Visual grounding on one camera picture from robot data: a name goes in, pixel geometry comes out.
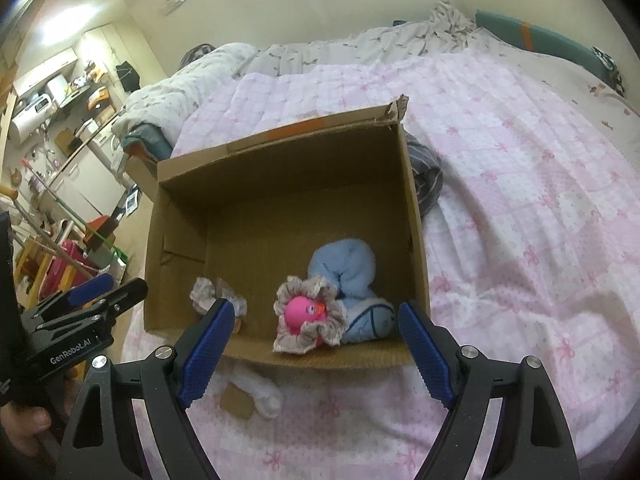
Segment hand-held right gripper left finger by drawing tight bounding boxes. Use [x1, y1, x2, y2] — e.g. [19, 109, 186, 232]
[55, 299, 236, 480]

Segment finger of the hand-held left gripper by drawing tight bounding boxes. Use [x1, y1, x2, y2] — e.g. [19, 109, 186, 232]
[35, 277, 149, 332]
[22, 274, 115, 318]

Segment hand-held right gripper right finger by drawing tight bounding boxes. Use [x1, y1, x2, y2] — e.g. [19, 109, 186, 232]
[398, 301, 581, 480]

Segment beige lace scrunchie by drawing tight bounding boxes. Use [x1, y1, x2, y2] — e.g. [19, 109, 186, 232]
[189, 276, 248, 318]
[272, 275, 348, 357]

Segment pink rubber duck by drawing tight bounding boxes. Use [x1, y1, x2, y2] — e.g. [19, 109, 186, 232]
[282, 295, 331, 346]

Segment blue plush slipper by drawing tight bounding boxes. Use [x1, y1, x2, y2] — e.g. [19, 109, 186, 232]
[307, 239, 396, 345]

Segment brown cardboard box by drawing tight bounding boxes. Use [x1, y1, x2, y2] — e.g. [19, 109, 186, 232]
[144, 94, 432, 368]

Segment person's left hand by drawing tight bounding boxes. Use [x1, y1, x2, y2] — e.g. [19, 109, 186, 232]
[0, 402, 53, 457]

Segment red and yellow rack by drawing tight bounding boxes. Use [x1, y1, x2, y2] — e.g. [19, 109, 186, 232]
[15, 237, 101, 307]

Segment orange mop head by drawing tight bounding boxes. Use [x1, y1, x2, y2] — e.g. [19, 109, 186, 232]
[87, 215, 118, 235]

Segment white sock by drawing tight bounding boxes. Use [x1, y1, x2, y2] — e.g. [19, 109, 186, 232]
[231, 365, 285, 421]

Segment blue pillow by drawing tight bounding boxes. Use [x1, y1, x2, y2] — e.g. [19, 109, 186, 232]
[124, 124, 173, 163]

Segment grey striped cloth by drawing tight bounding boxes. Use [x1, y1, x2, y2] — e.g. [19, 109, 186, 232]
[404, 130, 445, 218]

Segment black hanging bag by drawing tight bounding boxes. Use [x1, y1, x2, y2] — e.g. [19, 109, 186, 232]
[116, 60, 141, 93]

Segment white floral blanket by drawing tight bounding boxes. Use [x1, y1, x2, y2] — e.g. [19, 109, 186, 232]
[112, 0, 640, 161]

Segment teal headboard cushion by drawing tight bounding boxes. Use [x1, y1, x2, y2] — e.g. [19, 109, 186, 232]
[475, 9, 608, 78]

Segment black and white patterned cloth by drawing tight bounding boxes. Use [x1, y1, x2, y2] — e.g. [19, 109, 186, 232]
[592, 46, 627, 98]

